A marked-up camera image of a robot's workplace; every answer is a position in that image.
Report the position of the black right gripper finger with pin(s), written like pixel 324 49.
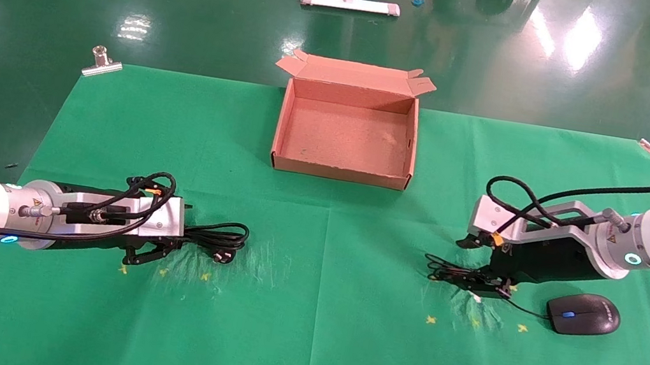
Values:
pixel 470 242
pixel 493 284

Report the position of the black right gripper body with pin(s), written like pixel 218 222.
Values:
pixel 545 260

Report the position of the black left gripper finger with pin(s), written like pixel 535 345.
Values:
pixel 157 249

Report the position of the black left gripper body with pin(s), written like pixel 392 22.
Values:
pixel 97 242

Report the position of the open brown cardboard box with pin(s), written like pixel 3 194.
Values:
pixel 344 140

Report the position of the green table cloth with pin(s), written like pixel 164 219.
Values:
pixel 308 335

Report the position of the small blue floor scrap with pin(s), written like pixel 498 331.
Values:
pixel 418 2

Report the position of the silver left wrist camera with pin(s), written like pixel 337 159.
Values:
pixel 165 220

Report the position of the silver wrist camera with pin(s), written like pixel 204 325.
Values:
pixel 165 220
pixel 487 216

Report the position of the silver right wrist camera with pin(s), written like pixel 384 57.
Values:
pixel 487 216

